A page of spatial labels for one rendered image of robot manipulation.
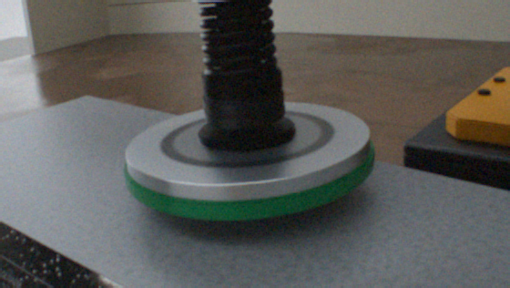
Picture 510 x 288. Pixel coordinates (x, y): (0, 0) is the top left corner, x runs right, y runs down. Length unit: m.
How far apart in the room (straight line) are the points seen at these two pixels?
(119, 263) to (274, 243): 0.12
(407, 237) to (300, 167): 0.10
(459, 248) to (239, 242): 0.17
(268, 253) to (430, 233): 0.13
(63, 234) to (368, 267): 0.26
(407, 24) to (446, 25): 0.48
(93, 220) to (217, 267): 0.15
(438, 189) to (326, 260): 0.15
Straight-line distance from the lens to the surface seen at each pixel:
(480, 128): 1.01
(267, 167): 0.42
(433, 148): 1.00
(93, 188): 0.58
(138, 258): 0.44
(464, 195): 0.51
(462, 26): 6.67
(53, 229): 0.51
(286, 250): 0.42
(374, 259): 0.41
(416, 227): 0.45
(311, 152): 0.44
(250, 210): 0.40
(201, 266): 0.41
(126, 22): 9.36
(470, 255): 0.42
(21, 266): 0.51
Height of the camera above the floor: 1.08
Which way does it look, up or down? 19 degrees down
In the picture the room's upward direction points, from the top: 5 degrees counter-clockwise
